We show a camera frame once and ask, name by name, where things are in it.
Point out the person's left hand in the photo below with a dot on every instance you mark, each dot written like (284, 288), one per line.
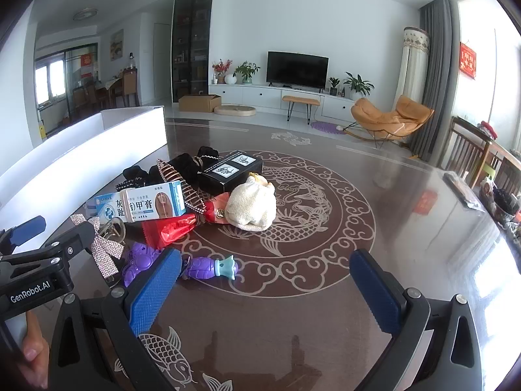
(32, 344)

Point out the purple toy figure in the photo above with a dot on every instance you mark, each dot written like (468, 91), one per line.
(140, 262)

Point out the dark wooden slatted chair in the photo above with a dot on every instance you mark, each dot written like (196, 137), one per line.
(464, 146)

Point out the white television cabinet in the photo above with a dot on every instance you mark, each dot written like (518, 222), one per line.
(260, 95)

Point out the pink fabric charm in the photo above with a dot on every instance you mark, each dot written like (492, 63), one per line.
(215, 205)

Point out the red wall hanging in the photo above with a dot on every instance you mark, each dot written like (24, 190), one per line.
(468, 60)

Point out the wall painting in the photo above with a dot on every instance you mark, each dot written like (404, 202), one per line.
(117, 44)

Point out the dark display cabinet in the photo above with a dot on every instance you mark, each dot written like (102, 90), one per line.
(191, 40)

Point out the cardboard box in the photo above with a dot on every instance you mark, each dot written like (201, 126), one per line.
(199, 104)

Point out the red flower plant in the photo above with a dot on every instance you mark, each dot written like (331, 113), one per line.
(220, 67)

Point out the white knit pouch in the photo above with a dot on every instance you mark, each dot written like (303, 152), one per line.
(250, 207)

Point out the air conditioner with lace cover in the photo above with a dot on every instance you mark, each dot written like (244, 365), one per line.
(413, 65)

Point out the orange rocking chair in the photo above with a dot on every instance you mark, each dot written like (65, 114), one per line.
(370, 116)

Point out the black fluffy pom-pom item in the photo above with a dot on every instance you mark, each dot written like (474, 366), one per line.
(181, 167)

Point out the small potted plant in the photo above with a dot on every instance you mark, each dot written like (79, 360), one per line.
(333, 85)

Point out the black box with white labels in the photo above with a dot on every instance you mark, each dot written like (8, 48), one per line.
(240, 177)

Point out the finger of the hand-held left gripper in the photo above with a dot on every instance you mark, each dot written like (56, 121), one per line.
(28, 228)
(75, 240)

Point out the beige plastic hair clip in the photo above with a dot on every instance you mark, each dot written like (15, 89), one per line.
(119, 228)

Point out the red snack packet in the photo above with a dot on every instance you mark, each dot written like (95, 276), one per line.
(171, 230)

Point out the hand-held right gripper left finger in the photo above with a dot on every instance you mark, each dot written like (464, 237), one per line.
(154, 289)

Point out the small blue white medicine box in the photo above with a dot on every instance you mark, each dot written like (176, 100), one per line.
(106, 207)

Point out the large leafy potted plant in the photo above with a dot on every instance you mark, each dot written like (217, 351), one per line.
(358, 83)

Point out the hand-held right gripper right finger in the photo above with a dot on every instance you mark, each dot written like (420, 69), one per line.
(376, 293)

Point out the red door poster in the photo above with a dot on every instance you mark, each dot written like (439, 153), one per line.
(88, 65)

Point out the wooden bench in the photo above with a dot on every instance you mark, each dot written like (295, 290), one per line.
(300, 99)

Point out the pearl hair claw clip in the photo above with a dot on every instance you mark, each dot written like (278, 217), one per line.
(173, 173)

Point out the glass bottle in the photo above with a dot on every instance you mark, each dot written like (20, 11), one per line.
(131, 61)

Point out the black hair bow white trim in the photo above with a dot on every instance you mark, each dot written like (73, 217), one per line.
(134, 174)

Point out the black television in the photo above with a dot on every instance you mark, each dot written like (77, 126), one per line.
(297, 69)

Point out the brown patterned desktop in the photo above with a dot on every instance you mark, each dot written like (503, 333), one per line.
(407, 252)

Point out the rhinestone bow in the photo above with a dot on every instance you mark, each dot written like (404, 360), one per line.
(104, 248)

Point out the round beige scratcher pad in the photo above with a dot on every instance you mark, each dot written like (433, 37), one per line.
(234, 110)

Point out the bushy green potted plant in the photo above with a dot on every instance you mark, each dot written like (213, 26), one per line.
(246, 71)

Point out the long white storage box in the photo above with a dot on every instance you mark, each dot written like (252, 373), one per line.
(81, 150)

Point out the purple floor mat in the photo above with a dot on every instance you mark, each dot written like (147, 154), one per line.
(325, 127)

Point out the white round vase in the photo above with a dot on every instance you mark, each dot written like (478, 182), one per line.
(230, 79)

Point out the grey curtain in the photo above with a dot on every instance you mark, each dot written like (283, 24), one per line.
(435, 69)

